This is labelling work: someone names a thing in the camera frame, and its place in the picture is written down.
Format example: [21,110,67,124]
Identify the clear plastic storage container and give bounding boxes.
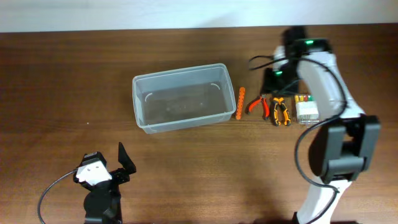
[132,63,237,134]

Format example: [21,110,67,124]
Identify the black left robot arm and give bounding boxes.
[73,142,136,224]

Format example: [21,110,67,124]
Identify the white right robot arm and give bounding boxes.
[261,26,381,223]

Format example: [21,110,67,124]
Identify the orange black long-nose pliers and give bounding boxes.
[272,97,292,126]

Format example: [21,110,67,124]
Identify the clear box of bits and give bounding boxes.
[294,95,320,125]

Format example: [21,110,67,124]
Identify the orange perforated bar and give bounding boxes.
[235,87,246,120]

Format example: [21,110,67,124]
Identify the red handled cutting pliers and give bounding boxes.
[246,95,270,120]

